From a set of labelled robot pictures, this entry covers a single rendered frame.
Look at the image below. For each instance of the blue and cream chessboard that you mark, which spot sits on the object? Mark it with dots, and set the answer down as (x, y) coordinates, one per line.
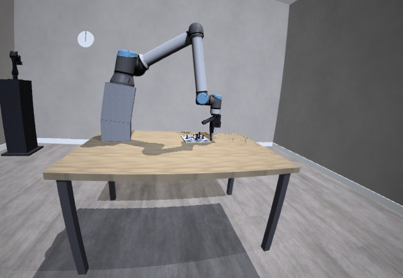
(195, 141)

